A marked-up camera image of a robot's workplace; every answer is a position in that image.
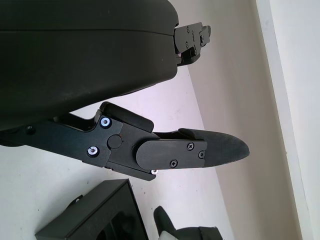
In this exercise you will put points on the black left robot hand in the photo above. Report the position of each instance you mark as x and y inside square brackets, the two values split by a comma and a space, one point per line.
[75, 62]

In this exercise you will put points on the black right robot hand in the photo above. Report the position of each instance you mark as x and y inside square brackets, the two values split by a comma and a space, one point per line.
[190, 233]

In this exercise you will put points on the black foam-lined camera box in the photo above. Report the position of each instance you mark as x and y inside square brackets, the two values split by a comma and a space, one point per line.
[100, 215]

